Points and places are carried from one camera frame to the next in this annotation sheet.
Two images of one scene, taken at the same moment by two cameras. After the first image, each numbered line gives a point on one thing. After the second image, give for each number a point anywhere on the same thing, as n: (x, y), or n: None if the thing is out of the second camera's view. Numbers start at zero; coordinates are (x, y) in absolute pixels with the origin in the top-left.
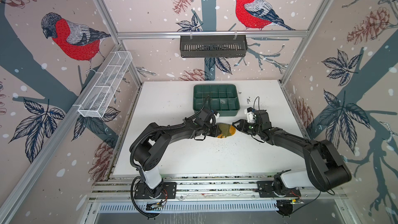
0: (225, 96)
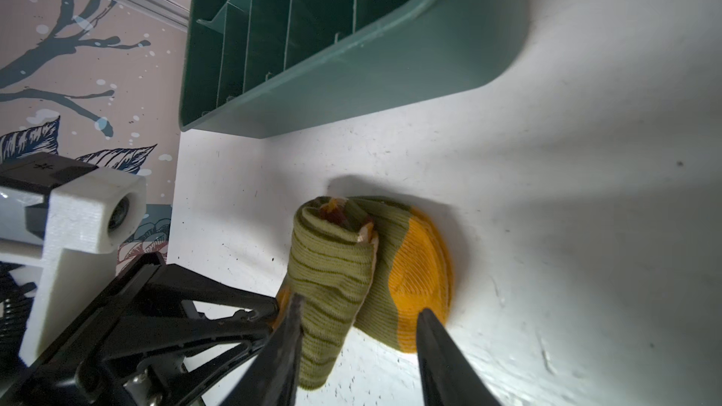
0: (274, 43)
